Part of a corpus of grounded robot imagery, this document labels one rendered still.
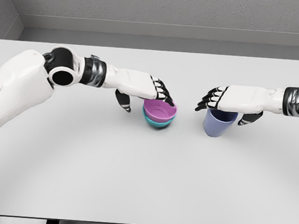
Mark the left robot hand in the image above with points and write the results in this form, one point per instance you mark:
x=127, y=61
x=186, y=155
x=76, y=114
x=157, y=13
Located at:
x=138, y=84

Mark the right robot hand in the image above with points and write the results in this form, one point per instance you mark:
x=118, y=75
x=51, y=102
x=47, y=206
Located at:
x=242, y=99

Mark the pink bowl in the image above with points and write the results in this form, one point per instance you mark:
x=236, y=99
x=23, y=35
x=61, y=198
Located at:
x=159, y=112

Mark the lavender blue cup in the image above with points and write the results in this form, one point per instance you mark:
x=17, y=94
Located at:
x=218, y=124

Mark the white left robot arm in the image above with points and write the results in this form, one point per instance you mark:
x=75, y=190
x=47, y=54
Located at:
x=18, y=77

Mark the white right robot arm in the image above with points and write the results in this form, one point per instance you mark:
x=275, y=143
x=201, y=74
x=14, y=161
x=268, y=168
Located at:
x=291, y=100

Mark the teal bowl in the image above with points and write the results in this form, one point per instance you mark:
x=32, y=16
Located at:
x=159, y=125

